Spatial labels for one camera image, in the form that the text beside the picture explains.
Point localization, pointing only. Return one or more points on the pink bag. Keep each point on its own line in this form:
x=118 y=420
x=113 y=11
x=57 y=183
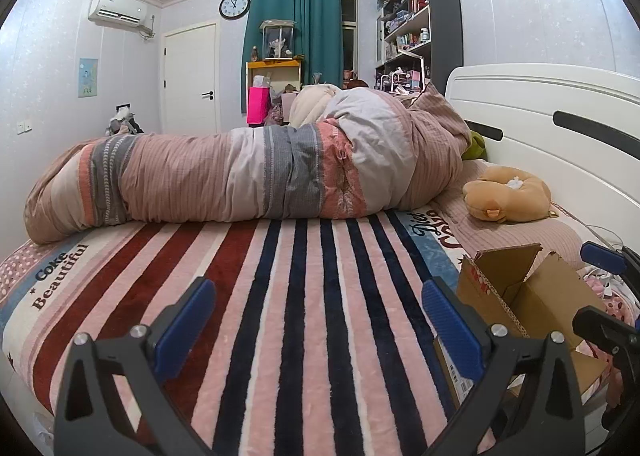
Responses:
x=258 y=105

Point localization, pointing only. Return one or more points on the dark bookshelf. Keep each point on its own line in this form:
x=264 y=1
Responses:
x=445 y=11

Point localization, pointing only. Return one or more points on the white air conditioner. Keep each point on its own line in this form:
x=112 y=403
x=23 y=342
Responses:
x=120 y=6

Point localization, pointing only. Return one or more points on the glass display case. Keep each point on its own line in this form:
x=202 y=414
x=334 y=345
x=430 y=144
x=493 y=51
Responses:
x=276 y=38

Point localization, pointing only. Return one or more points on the white bed headboard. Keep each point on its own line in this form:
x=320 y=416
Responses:
x=540 y=121

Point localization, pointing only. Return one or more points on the round wall clock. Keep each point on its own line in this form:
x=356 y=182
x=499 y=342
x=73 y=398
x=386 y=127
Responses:
x=234 y=5

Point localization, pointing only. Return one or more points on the green plush toy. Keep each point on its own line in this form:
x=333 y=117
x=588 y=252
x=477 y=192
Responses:
x=475 y=146

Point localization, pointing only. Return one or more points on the striped plush blanket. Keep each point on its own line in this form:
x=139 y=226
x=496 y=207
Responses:
x=280 y=296

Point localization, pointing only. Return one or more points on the cream cushion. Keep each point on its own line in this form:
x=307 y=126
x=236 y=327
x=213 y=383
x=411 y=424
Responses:
x=312 y=103

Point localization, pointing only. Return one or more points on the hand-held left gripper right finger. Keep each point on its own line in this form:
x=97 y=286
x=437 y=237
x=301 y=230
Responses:
x=452 y=331

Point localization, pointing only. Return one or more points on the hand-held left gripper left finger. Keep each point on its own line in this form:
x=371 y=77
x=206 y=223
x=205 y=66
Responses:
x=182 y=331

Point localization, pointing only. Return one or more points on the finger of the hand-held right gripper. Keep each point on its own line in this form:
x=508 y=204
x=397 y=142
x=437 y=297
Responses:
x=602 y=253
x=600 y=326

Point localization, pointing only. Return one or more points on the pile of bags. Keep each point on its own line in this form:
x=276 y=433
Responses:
x=123 y=121

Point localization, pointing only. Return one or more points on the brown cardboard box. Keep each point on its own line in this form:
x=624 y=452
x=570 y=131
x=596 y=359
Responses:
x=545 y=301

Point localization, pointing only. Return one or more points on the white door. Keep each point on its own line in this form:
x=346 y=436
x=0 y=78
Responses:
x=190 y=81

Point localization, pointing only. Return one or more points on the pink ribbed pillow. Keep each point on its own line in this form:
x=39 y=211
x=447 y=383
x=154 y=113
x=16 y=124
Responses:
x=510 y=236

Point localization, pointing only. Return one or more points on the small blue wall poster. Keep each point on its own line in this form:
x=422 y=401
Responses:
x=87 y=77

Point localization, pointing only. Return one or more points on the yellow shelf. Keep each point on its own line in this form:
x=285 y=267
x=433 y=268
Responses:
x=275 y=64

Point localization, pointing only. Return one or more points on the window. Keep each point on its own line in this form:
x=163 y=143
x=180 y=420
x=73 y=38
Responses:
x=349 y=36

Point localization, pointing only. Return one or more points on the orange plush toy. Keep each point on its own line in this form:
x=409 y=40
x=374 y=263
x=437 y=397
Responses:
x=515 y=196

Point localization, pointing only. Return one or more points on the green curtain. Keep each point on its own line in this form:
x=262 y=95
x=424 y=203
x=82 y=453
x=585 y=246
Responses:
x=295 y=6

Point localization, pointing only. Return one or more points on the pink grey rolled quilt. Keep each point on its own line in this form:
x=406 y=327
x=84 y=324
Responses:
x=250 y=176

